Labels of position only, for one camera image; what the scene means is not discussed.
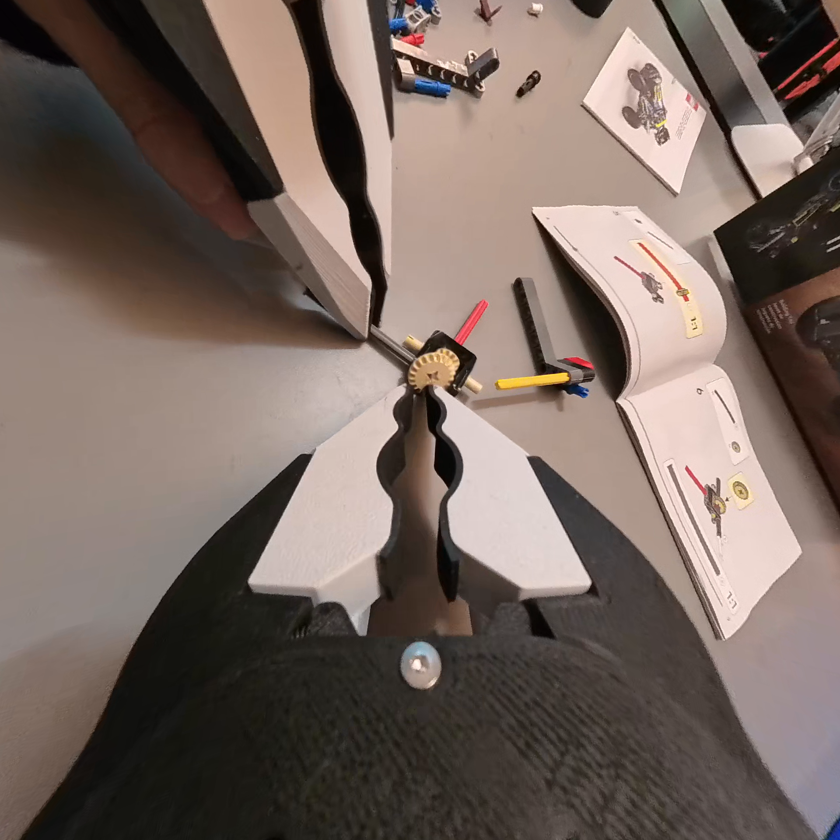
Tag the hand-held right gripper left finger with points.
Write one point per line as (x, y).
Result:
(315, 525)

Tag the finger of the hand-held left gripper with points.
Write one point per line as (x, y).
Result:
(275, 118)
(371, 98)

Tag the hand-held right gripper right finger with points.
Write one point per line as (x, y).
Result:
(512, 525)

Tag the tan lego bevel gear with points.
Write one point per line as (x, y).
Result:
(430, 373)

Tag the black lego frame axle assembly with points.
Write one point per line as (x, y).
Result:
(460, 351)

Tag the grey lego connector blue pin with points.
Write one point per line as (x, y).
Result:
(423, 84)

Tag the grey lego beam assembly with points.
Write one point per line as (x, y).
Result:
(446, 73)

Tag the pile of mixed lego pieces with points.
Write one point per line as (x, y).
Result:
(410, 16)

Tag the dark red lego piece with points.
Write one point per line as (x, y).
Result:
(489, 10)

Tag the black lego pin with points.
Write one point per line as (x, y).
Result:
(528, 82)

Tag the open lego instruction booklet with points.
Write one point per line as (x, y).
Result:
(709, 459)

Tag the black lego beam yellow axle assembly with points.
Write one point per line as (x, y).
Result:
(533, 315)

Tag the closed lego instruction booklet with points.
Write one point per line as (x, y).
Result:
(613, 98)

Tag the dark lego set box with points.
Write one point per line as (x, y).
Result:
(787, 262)

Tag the person's left hand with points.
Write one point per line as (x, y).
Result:
(170, 138)

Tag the black rounded object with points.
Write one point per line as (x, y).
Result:
(590, 5)

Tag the black and red equipment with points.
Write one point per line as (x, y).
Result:
(807, 59)

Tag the clear plastic bag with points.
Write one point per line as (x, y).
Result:
(823, 141)

